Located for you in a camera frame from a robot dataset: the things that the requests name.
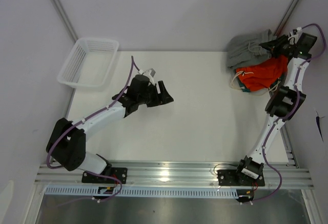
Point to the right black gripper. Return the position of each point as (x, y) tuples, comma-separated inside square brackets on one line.
[(276, 43)]

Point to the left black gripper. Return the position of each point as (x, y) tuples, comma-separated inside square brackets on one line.
[(165, 97)]

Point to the grey shorts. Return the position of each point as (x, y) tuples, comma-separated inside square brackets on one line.
[(245, 50)]

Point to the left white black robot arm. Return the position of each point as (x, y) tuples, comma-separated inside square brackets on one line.
[(67, 144)]

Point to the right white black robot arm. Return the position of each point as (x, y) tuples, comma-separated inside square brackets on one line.
[(284, 102)]

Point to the orange shorts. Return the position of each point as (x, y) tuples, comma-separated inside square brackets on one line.
[(271, 68)]

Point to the teal shorts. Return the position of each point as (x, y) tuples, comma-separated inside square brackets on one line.
[(253, 84)]

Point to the right corner aluminium profile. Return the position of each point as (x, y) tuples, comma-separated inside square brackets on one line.
[(286, 16)]

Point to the corner aluminium profile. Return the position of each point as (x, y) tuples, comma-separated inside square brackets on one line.
[(64, 19), (286, 16)]

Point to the white plastic basket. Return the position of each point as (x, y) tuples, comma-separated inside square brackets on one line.
[(89, 63)]

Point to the left corner aluminium profile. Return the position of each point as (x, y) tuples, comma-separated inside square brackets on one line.
[(64, 19)]

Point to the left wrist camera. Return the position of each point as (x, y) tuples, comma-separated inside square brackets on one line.
[(149, 73)]

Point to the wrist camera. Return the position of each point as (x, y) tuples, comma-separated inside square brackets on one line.
[(294, 35), (149, 73)]

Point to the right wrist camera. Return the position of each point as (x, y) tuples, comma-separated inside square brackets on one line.
[(294, 35)]

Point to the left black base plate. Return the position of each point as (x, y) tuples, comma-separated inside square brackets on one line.
[(114, 172)]

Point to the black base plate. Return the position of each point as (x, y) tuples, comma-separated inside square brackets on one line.
[(228, 178), (114, 172)]

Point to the slotted white cable duct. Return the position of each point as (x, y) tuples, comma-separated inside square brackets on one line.
[(141, 192)]

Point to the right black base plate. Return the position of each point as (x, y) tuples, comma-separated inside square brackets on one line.
[(228, 178)]

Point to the aluminium mounting rail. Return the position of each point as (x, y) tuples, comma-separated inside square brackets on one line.
[(179, 175)]

